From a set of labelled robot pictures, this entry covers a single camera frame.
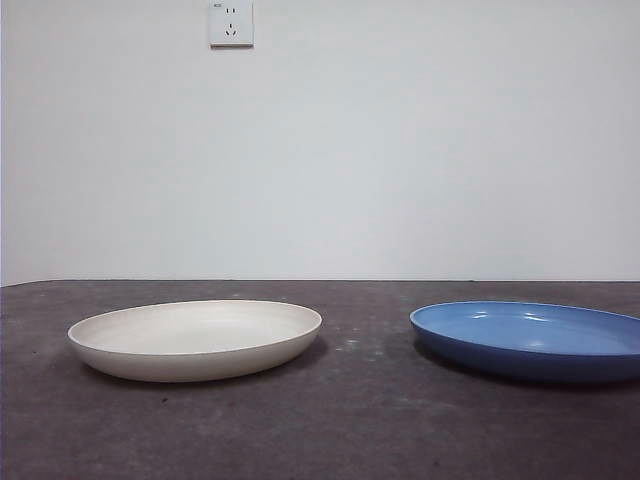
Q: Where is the white round plate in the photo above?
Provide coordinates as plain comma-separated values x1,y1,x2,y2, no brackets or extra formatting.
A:
67,299,323,384

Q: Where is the blue round plate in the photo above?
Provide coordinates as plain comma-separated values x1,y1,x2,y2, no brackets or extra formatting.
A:
409,300,640,385

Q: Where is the white wall power socket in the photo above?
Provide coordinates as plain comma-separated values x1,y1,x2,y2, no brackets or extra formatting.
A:
209,0,255,50

